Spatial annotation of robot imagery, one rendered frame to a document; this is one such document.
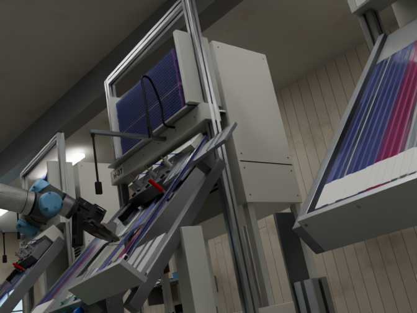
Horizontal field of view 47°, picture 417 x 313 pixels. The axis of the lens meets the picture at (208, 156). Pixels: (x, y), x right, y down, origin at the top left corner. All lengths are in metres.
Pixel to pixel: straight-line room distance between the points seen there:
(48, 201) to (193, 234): 0.54
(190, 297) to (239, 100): 1.05
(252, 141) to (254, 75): 0.35
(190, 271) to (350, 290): 4.54
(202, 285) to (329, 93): 4.87
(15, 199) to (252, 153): 0.91
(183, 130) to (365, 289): 3.98
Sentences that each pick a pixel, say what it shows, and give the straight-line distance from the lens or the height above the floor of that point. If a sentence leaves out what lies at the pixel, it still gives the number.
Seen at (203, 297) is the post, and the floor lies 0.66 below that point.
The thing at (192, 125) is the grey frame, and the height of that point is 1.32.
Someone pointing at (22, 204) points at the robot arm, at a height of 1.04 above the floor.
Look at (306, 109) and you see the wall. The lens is 6.03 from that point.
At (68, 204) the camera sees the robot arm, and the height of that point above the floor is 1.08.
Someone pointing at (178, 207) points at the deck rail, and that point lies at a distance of 1.60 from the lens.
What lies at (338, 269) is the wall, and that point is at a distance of 5.69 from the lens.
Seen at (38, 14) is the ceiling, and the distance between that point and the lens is 4.38.
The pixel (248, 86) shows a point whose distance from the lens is 2.09.
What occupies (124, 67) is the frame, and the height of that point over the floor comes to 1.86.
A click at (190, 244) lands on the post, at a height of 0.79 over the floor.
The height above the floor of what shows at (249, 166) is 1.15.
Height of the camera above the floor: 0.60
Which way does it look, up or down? 19 degrees up
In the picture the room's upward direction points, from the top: 11 degrees counter-clockwise
